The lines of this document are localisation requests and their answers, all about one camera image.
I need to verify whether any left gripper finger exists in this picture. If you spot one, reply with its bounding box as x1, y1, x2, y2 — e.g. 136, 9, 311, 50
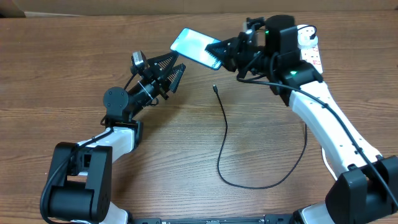
146, 51, 179, 73
168, 63, 186, 93

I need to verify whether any blue Samsung Galaxy smartphone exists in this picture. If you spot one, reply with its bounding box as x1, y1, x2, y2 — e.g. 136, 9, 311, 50
170, 27, 221, 70

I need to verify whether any black USB-C charging cable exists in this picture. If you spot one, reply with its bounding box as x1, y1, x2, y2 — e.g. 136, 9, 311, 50
212, 25, 318, 190

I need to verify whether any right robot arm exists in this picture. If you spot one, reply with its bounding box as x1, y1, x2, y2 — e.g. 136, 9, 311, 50
206, 15, 397, 223

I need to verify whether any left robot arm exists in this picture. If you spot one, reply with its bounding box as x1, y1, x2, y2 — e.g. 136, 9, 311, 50
40, 51, 186, 223

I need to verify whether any white charger plug adapter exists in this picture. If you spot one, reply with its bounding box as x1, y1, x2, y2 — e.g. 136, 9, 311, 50
297, 27, 318, 49

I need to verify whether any white power strip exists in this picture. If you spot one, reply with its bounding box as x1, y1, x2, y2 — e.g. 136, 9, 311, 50
295, 24, 323, 75

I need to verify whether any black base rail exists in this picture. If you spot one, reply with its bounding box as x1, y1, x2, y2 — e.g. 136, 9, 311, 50
132, 214, 297, 224

